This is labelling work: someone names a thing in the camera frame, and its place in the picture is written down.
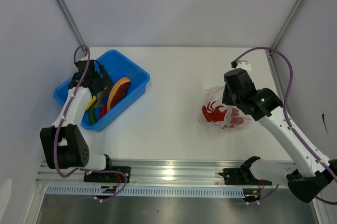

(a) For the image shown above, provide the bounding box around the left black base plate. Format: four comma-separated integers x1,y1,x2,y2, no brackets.
84,166,131,184

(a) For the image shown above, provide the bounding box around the aluminium mounting rail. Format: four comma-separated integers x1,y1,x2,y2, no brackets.
34,157,323,190

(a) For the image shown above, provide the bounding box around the yellow toy mango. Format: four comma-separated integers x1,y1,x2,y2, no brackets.
85,96,97,110

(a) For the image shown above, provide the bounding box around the red toy chili pepper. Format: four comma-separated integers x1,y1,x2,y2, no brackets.
99,104,107,120

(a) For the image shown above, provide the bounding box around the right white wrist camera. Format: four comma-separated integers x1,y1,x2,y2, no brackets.
231,60,252,72

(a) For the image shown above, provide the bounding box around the toy steak slice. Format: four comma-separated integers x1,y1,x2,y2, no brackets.
107,77,131,111

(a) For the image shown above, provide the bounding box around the white slotted cable duct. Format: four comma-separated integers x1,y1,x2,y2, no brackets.
46,185,245,199

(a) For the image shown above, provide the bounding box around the red toy lobster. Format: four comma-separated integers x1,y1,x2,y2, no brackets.
198,101,250,129

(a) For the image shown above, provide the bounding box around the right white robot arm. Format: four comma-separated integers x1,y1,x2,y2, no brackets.
222,68,336,203

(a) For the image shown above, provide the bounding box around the grey toy fish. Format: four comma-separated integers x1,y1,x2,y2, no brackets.
95,87,111,108

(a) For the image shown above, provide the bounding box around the clear pink-dotted zip bag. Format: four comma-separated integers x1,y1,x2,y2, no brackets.
197,86,252,130

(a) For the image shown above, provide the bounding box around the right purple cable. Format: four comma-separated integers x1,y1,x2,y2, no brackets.
235,46,337,205

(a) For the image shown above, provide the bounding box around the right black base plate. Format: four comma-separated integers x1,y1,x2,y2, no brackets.
218,168,272,186

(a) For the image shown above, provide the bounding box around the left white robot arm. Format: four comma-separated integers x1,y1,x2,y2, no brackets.
39,60,114,182

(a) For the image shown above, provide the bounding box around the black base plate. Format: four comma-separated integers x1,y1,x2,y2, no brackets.
218,168,272,186
84,166,131,184

